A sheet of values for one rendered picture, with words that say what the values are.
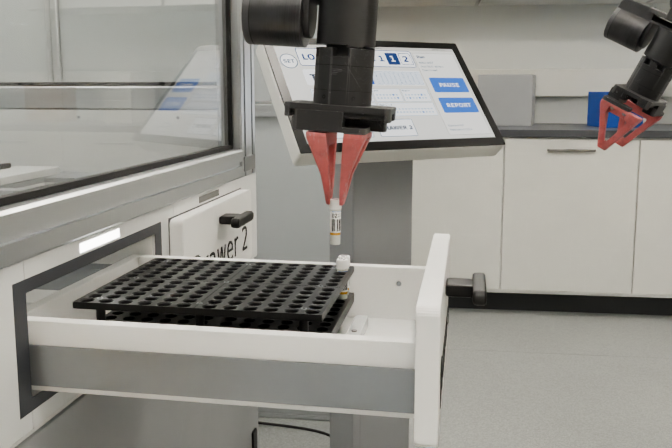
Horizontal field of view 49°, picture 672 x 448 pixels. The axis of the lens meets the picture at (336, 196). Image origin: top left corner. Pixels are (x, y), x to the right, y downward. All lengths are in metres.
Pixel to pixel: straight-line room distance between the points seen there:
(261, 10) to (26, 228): 0.29
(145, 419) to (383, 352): 0.40
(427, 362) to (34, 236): 0.34
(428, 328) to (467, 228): 3.13
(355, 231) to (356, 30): 1.01
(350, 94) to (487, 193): 2.96
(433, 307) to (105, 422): 0.40
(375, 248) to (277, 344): 1.13
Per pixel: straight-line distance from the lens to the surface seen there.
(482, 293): 0.66
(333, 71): 0.71
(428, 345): 0.56
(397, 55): 1.77
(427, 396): 0.57
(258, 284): 0.72
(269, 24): 0.73
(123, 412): 0.86
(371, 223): 1.69
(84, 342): 0.66
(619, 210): 3.76
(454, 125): 1.70
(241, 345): 0.60
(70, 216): 0.73
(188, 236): 0.94
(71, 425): 0.76
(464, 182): 3.64
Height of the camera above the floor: 1.08
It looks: 8 degrees down
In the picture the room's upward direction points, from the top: straight up
